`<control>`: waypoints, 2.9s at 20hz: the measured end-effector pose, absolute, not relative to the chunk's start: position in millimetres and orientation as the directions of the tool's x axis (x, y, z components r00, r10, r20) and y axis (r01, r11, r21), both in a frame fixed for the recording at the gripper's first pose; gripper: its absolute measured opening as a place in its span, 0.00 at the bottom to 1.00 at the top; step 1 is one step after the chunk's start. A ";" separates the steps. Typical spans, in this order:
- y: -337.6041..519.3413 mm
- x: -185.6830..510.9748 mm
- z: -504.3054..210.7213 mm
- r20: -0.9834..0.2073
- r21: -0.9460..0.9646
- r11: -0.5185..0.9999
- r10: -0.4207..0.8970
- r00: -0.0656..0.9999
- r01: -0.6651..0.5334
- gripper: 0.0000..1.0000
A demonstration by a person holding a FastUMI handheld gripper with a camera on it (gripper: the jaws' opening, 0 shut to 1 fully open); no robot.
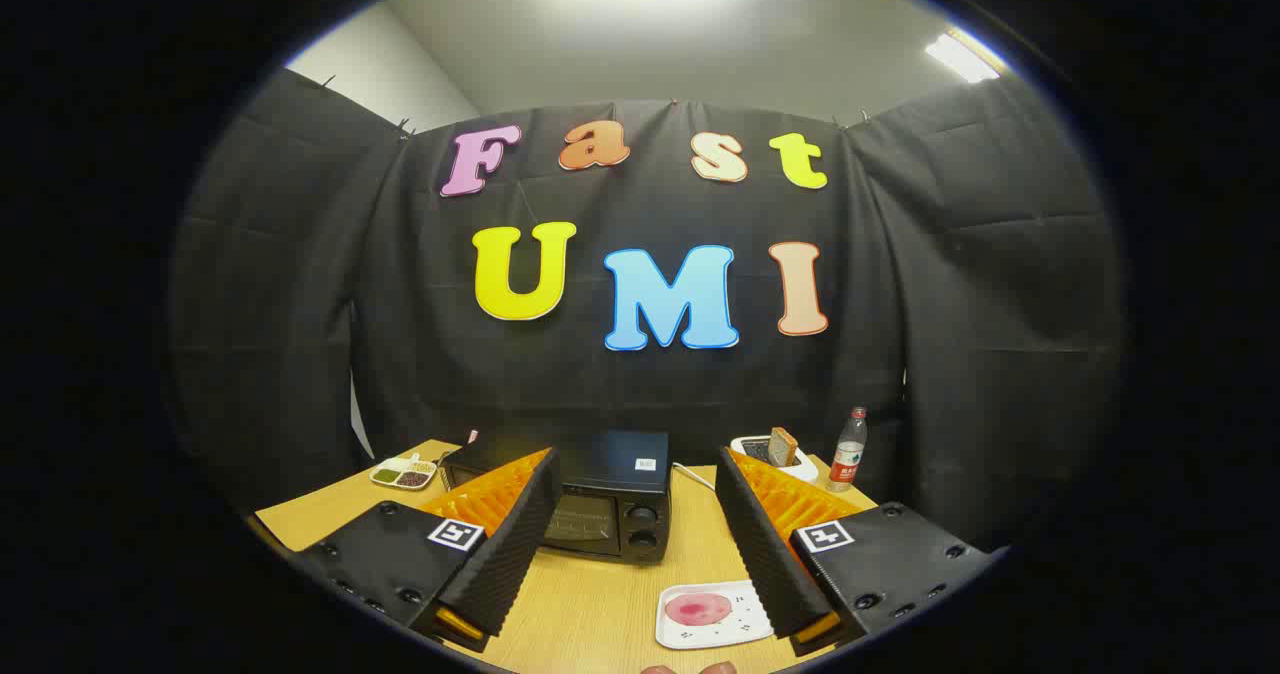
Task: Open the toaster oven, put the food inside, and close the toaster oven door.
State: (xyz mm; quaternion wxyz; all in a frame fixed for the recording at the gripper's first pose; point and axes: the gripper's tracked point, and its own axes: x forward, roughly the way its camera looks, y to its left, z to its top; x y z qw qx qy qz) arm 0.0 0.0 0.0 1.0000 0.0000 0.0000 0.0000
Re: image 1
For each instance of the pink ham slice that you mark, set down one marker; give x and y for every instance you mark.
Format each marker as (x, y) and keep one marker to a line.
(697, 610)

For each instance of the white bread toaster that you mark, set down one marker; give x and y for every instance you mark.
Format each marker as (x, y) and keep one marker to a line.
(803, 472)

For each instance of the white divided dish of beans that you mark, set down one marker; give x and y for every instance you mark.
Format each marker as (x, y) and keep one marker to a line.
(400, 476)

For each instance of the clear bottle with red label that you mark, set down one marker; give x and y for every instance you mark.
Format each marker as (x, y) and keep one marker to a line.
(847, 459)

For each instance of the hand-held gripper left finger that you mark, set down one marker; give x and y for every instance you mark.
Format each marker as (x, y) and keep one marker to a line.
(515, 554)

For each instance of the black toaster oven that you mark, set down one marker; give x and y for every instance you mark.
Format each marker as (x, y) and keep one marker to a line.
(610, 464)

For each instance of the narrow ceiling light strip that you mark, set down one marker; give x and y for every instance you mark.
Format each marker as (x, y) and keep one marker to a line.
(960, 57)

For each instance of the white square plate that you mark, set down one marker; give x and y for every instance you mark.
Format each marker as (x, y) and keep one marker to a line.
(735, 614)

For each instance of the brown bread slice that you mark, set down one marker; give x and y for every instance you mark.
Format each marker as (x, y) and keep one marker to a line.
(783, 446)

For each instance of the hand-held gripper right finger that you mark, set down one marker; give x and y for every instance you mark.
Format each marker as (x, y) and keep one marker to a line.
(765, 554)

